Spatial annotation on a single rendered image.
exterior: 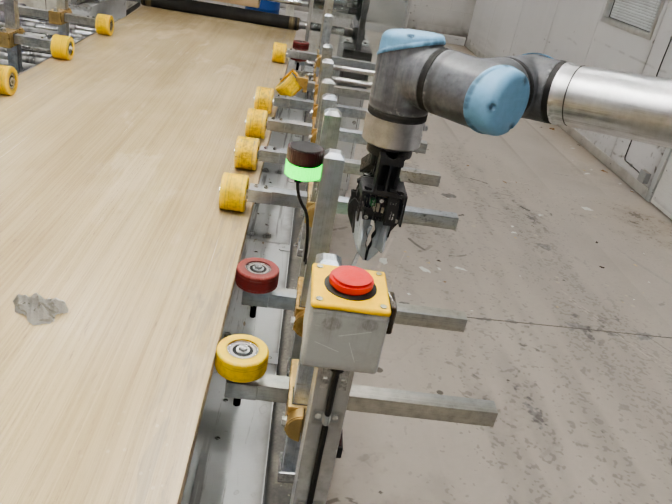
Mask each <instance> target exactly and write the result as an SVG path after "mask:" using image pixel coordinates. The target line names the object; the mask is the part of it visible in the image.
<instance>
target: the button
mask: <svg viewBox="0 0 672 504"><path fill-rule="evenodd" d="M329 282H330V284H331V285H332V286H333V287H334V288H335V289H336V290H337V291H339V292H341V293H343V294H347V295H352V296H360V295H364V294H366V293H369V292H370V291H371V290H372V289H373V285H374V279H373V277H372V276H371V275H370V274H369V273H368V272H367V271H366V270H364V269H362V268H359V267H356V266H340V267H337V268H335V269H333V270H332V271H331V273H330V277H329Z"/></svg>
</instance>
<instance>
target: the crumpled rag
mask: <svg viewBox="0 0 672 504"><path fill-rule="evenodd" d="M12 302H13V303H14V306H15V309H14V310H15V313H18V314H19V313H20V314H22V313H23V314H24V315H25V316H26V317H27V319H28V320H27V321H28V322H29V323H31V324H32V325H40V324H42V323H43V324H45V323H47V324H50V323H51V322H54V320H55V315H57V314H60V313H61V314H62V313H63V314H65V313H68V310H69V309H68V308H67V306H66V303H65V301H63V300H60V299H58V298H56V297H55V298H53V299H51V298H48V299H44V298H43V297H42V296H41V295H39V294H38V293H34V294H33V295H32V296H30V297H28V296H27V295H20V294H18V295H17V296H16V297H15V298H14V300H13V301H12Z"/></svg>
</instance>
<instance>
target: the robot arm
mask: <svg viewBox="0 0 672 504"><path fill-rule="evenodd" d="M444 45H446V41H445V37H444V36H443V35H441V34H437V33H433V32H428V31H421V30H412V29H389V30H387V31H385V32H384V33H383V35H382V37H381V41H380V46H379V50H378V51H377V53H376V55H377V61H376V66H375V71H374V77H373V82H372V88H371V93H370V98H369V104H368V108H367V111H366V116H365V122H364V127H363V132H362V137H363V138H364V139H365V141H366V142H367V147H366V149H367V151H368V152H369V154H367V155H366V156H364V157H363V158H362V159H361V165H360V172H362V173H363V176H360V177H359V178H357V183H358V185H357V187H356V190H355V189H351V196H350V199H349V201H348V217H349V221H350V224H351V228H352V234H353V238H354V242H355V245H356V249H357V251H358V253H359V255H360V257H361V258H362V260H366V261H368V260H370V259H371V258H372V257H373V256H375V255H376V254H377V253H378V251H379V252H380V253H383V251H384V248H385V242H386V241H387V239H388V237H389V234H390V232H391V230H392V229H393V228H394V227H395V226H396V225H397V224H398V225H399V227H401V225H402V220H403V216H404V212H405V208H406V203H407V199H408V196H407V192H406V189H405V185H404V182H402V181H400V178H399V176H400V172H401V168H403V166H404V161H405V160H408V159H410V158H411V156H412V152H413V151H414V150H416V149H418V148H419V147H420V144H421V140H422V136H423V135H422V132H423V131H427V130H428V126H427V125H425V122H426V120H427V116H428V112H429V113H431V114H434V115H437V116H439V117H442V118H445V119H447V120H450V121H452V122H455V123H458V124H460V125H463V126H466V127H468V128H471V129H472V130H474V131H475V132H477V133H480V134H487V135H491V136H500V135H503V134H506V133H507V132H509V130H510V129H512V128H514V126H515V125H516V124H517V123H518V122H519V120H520V119H521V118H525V119H529V120H534V121H539V122H543V123H549V124H552V125H558V124H560V125H565V126H569V127H574V128H579V129H583V130H588V131H592V132H597V133H602V134H606V135H611V136H616V137H620V138H625V139H629V140H634V141H639V142H643V143H648V144H652V145H657V146H662V147H666V148H671V149H672V79H668V78H662V77H656V76H649V75H643V74H636V73H630V72H624V71H617V70H611V69H604V68H598V67H592V66H585V65H579V64H575V63H574V62H569V61H564V60H558V59H554V58H552V57H550V56H548V55H545V54H542V53H526V54H522V55H517V56H506V57H493V58H479V57H475V56H472V55H468V54H465V53H462V52H459V51H455V50H452V49H448V48H445V47H444ZM403 205H404V206H403ZM371 220H373V221H374V223H375V230H374V232H373V233H372V235H371V242H370V243H369V245H368V246H367V247H366V241H367V239H368V236H367V228H368V227H369V226H370V224H371Z"/></svg>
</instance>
